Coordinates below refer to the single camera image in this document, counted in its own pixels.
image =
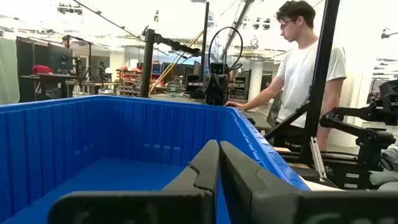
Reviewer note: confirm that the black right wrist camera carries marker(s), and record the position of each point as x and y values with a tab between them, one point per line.
219	68

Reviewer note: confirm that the white round column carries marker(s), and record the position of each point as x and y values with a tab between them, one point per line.
255	81

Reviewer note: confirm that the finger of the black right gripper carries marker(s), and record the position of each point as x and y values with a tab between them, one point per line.
211	91
222	91

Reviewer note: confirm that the black aluminium frame post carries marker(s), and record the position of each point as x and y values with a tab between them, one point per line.
321	68

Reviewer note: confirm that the blue plastic ribbed bin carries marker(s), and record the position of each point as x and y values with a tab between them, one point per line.
93	140

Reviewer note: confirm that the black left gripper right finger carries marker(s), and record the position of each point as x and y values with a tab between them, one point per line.
248	193

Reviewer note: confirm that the black jointed boom arm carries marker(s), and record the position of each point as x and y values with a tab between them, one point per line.
177	46

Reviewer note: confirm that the thick black vertical pole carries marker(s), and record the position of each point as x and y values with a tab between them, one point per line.
147	65

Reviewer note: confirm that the black diagonal frame brace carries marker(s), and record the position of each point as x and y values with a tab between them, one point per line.
287	121

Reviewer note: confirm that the thin black vertical pole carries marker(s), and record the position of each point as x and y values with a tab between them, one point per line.
204	40

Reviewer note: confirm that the person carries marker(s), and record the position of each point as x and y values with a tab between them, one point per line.
298	81

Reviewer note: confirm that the shelf rack with red bins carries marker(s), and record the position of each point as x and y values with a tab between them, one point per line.
130	81

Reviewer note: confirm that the dark office desk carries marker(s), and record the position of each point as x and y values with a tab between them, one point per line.
46	85

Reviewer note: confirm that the black equipment box with labels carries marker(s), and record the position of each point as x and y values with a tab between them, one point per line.
348	177

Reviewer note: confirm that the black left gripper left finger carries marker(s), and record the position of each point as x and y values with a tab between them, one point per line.
199	183

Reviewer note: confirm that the silver metal bracket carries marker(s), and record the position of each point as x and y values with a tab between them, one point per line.
317	158

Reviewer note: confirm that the red bag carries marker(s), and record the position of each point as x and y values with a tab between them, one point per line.
42	69

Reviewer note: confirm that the green curtain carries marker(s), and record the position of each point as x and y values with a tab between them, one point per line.
8	71

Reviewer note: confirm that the dark computer monitor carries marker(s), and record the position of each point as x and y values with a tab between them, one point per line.
59	59

